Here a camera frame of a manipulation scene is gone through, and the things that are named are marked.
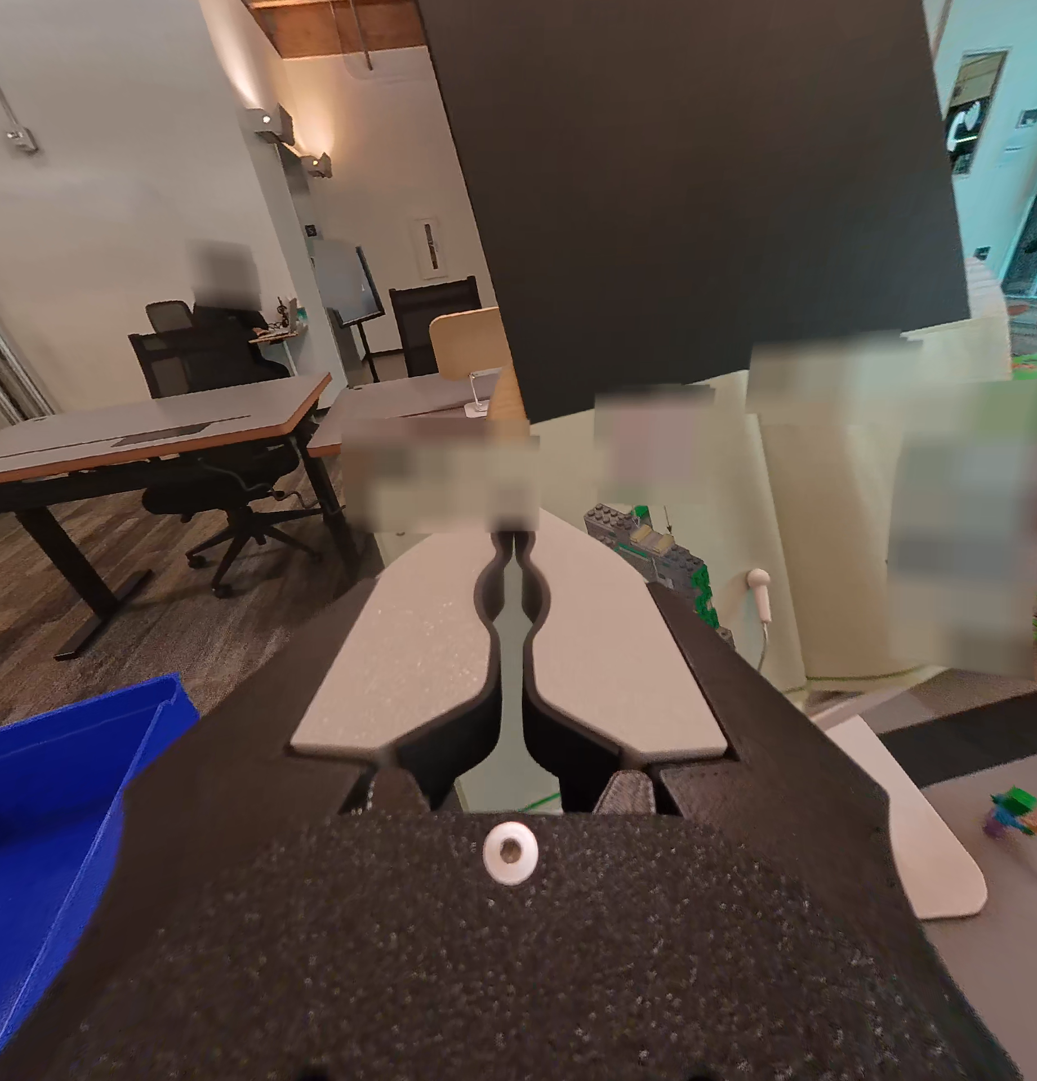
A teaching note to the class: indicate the light wooden chair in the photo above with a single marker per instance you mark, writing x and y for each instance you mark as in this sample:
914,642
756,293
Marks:
472,338

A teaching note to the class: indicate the small white stand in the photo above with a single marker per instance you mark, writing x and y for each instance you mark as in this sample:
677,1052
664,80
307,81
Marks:
483,390

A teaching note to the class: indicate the wall lamp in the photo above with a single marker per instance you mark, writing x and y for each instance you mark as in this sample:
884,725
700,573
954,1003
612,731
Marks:
271,125
317,165

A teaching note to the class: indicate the black computer monitor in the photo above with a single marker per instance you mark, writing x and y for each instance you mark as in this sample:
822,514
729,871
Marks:
696,194

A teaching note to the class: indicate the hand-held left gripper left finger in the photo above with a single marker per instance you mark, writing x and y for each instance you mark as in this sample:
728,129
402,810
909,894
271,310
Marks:
400,659

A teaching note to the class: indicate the grey green toy brick building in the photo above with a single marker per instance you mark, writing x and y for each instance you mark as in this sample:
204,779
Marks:
666,562

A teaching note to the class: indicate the grey office table wood edge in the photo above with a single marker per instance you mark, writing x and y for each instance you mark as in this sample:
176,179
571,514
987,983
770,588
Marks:
400,401
146,422

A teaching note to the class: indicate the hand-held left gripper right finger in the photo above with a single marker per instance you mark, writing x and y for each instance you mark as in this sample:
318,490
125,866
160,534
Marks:
620,667

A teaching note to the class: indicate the black office chair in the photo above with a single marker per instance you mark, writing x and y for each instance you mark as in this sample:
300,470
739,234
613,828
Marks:
429,325
231,498
205,359

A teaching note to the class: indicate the narrow framed wall picture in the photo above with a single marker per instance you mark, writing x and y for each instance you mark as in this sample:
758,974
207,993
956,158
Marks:
429,247

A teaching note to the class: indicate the grey desk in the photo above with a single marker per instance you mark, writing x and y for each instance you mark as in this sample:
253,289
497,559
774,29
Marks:
1000,980

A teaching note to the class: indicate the blue storage bin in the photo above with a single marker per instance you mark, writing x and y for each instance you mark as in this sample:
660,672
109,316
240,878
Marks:
37,811

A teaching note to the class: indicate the display screen on stand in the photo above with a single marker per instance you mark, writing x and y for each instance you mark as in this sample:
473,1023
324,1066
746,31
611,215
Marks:
345,279

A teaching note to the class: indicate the green toy brick figure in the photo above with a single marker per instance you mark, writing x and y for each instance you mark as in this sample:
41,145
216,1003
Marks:
1012,812

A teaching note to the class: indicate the black white window sign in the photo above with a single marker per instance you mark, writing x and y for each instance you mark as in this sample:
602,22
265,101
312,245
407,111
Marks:
974,110

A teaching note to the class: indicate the cream partition panel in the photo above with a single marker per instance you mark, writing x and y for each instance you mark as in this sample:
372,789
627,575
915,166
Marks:
822,549

